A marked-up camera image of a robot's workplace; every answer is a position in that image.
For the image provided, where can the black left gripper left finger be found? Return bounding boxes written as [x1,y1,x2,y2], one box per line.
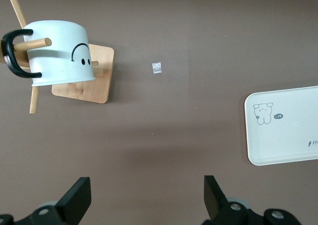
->
[0,176,92,225]

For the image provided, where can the white smiley face cup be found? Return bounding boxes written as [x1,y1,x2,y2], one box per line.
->
[1,20,96,87]

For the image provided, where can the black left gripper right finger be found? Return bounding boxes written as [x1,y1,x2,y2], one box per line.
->
[203,175,302,225]

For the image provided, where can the wooden cup stand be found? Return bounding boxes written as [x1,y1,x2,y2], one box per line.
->
[0,0,115,114]

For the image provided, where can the cream rabbit print tray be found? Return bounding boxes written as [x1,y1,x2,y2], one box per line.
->
[244,85,318,166]

